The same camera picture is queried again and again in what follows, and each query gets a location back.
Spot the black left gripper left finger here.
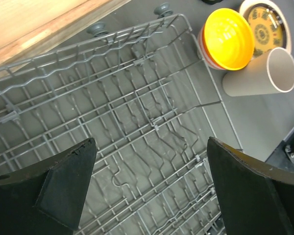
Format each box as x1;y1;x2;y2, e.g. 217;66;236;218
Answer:
0;138;96;235

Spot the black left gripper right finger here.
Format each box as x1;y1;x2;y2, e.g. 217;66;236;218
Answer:
207;137;294;235

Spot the beige tumbler cup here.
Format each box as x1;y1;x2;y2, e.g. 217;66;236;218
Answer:
222;47;294;97

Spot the white orange patterned bowl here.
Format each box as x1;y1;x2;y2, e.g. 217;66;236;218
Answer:
197;24;225;70

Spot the yellow ribbed bowl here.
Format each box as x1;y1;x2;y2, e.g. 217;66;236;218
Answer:
204;8;255;71

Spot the yellow patterned small plate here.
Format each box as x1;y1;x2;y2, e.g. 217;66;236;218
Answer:
247;3;287;58

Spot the beige bird plate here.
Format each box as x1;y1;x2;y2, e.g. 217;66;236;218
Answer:
239;0;292;53

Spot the wooden stand tray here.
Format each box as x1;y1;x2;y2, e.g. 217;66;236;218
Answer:
0;0;127;66

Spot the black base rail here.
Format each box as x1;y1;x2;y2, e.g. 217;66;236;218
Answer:
265;127;294;173

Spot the grey wire dish rack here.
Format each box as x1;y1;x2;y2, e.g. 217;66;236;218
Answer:
0;3;242;235

